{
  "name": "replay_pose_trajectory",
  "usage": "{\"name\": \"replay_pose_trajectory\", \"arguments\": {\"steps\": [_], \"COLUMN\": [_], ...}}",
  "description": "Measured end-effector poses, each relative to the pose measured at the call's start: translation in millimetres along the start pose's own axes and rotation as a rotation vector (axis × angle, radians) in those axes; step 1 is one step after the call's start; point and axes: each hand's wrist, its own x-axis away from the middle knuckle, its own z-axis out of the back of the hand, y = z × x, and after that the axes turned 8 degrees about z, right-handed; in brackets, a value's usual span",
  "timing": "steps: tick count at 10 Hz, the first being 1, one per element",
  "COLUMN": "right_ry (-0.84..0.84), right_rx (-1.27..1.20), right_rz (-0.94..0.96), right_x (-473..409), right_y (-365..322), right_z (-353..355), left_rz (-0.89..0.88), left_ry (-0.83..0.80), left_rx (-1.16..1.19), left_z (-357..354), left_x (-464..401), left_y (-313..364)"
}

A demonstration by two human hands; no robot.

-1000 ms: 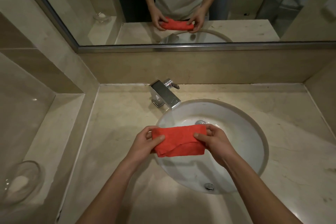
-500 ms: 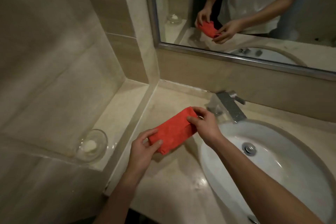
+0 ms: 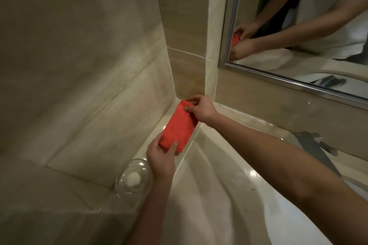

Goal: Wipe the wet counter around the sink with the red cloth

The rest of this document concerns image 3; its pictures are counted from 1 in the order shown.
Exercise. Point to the person's right hand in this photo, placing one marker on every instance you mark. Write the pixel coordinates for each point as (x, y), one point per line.
(204, 111)

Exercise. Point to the person's left hand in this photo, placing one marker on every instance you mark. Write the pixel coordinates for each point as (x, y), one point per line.
(161, 161)

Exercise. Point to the person's right thumb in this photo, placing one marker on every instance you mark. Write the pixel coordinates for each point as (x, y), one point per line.
(189, 108)

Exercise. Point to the person's left thumb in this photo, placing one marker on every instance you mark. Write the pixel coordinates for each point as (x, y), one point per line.
(173, 147)

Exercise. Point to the red cloth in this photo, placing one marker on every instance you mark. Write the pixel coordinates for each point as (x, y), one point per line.
(179, 128)

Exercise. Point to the person's left forearm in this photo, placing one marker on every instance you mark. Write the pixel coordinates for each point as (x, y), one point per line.
(152, 213)

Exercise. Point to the person's right forearm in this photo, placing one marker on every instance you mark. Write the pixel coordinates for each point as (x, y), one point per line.
(276, 164)

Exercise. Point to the clear glass dome dish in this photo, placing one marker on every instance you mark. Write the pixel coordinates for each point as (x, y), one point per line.
(138, 167)

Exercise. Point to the white round soap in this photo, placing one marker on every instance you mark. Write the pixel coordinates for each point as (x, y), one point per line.
(133, 179)

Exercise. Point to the white sink basin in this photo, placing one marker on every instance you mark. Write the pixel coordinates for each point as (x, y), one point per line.
(218, 190)

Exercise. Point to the chrome faucet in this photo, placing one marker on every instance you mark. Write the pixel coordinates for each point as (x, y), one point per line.
(312, 147)

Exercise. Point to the silver framed wall mirror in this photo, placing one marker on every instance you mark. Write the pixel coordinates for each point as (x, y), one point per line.
(287, 23)

